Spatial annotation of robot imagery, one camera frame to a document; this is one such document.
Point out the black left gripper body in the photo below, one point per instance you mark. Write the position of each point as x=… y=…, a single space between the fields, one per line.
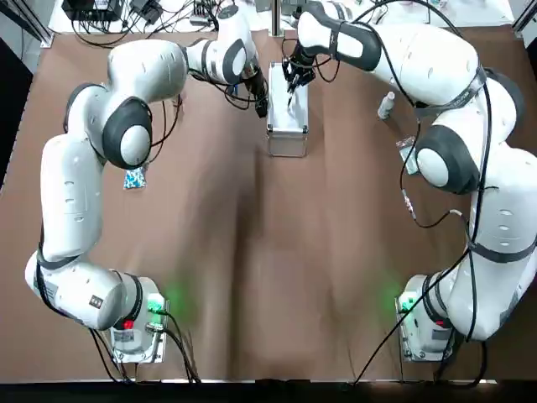
x=258 y=88

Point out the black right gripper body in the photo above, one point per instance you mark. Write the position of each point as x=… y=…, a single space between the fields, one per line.
x=300 y=71

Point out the silver aluminium medicine case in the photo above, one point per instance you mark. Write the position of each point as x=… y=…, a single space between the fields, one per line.
x=287 y=142

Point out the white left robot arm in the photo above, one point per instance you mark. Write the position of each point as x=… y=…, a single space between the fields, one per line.
x=71 y=201

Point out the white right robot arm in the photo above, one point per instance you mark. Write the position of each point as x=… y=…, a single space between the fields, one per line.
x=503 y=218

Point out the flat black electronics box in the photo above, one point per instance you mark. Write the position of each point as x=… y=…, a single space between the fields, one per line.
x=90 y=10

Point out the small white plastic bottle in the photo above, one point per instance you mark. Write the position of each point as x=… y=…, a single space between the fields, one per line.
x=386 y=107

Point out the grey usb hub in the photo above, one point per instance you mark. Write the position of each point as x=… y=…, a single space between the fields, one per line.
x=201 y=19

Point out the silver foil packet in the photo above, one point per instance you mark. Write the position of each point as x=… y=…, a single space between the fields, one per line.
x=406 y=147

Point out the black power adapter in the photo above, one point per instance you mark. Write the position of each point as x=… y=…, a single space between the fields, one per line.
x=147 y=10

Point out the blue white capsule packet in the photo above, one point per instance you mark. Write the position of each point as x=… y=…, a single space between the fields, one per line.
x=135 y=178

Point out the aluminium frame post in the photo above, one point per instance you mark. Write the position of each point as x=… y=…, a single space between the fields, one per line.
x=276 y=17

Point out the aluminium frame rail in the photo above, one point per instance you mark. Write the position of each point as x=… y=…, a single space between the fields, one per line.
x=35 y=27
x=526 y=19

